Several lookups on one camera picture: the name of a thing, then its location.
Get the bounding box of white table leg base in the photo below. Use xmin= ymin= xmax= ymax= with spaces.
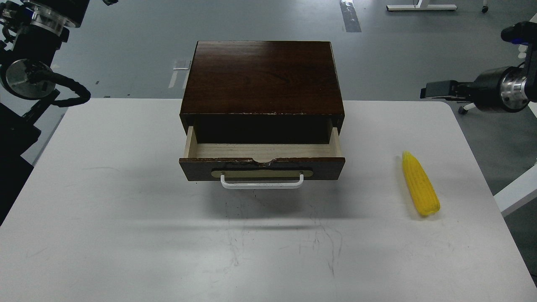
xmin=386 ymin=0 xmax=458 ymax=12

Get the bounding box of dark wooden drawer cabinet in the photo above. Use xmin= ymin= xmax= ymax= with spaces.
xmin=180 ymin=41 xmax=344 ymax=144

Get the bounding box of grey floor tape strip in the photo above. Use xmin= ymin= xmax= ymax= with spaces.
xmin=338 ymin=0 xmax=362 ymax=33

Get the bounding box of dark wooden drawer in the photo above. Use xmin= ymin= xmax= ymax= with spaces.
xmin=179 ymin=127 xmax=346 ymax=181

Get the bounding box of yellow corn cob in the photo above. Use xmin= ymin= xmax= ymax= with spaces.
xmin=401 ymin=151 xmax=441 ymax=216

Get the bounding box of white caster stand leg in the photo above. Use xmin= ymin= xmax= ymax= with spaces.
xmin=458 ymin=103 xmax=477 ymax=115

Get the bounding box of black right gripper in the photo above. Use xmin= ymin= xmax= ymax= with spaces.
xmin=420 ymin=80 xmax=477 ymax=102

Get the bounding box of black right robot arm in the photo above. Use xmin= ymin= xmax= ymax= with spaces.
xmin=420 ymin=21 xmax=537 ymax=113

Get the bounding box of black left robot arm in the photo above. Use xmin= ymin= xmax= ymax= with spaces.
xmin=0 ymin=0 xmax=91 ymax=221

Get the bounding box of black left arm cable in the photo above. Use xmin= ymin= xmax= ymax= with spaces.
xmin=38 ymin=71 xmax=91 ymax=108

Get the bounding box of white drawer handle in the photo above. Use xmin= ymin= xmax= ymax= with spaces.
xmin=220 ymin=173 xmax=305 ymax=190

